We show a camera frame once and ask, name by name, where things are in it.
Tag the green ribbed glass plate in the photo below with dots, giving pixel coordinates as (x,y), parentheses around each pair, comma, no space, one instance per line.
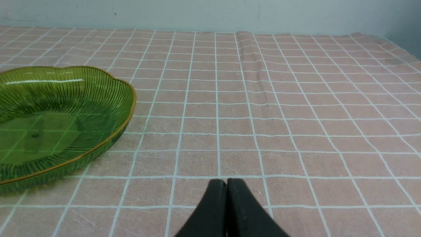
(56,120)

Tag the pink checkered tablecloth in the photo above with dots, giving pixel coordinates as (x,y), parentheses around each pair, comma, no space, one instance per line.
(325,130)

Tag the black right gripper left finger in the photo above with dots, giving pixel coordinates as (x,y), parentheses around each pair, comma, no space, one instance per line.
(208,218)

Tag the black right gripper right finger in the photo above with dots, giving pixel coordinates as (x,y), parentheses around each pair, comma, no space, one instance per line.
(245,216)

